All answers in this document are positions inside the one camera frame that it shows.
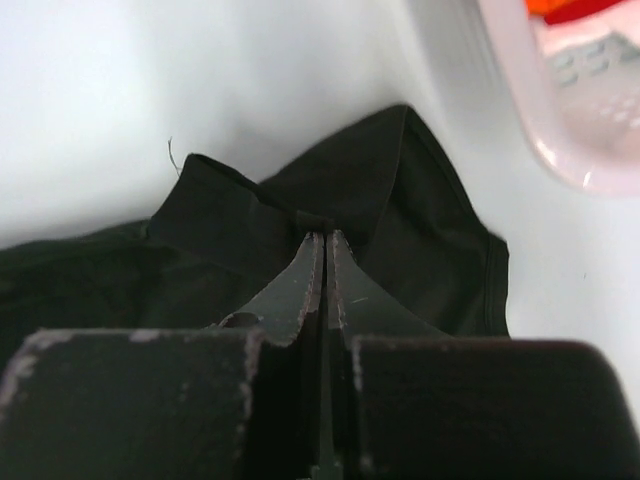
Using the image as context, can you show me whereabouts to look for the white plastic basket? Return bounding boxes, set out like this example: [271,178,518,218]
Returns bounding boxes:
[479,1,639,196]

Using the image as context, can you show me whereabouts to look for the orange t-shirt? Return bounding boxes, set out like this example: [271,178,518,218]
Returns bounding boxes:
[525,0,574,16]

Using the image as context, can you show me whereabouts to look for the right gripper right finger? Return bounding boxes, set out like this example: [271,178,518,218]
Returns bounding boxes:
[326,232,639,479]

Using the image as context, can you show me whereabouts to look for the red t-shirt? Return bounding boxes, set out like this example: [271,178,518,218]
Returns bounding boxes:
[538,0,622,25]

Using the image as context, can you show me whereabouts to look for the black t-shirt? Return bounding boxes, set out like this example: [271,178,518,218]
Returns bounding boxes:
[1,105,509,354]

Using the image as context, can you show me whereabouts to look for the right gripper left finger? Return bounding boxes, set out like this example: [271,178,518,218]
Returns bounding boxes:
[1,234,324,479]

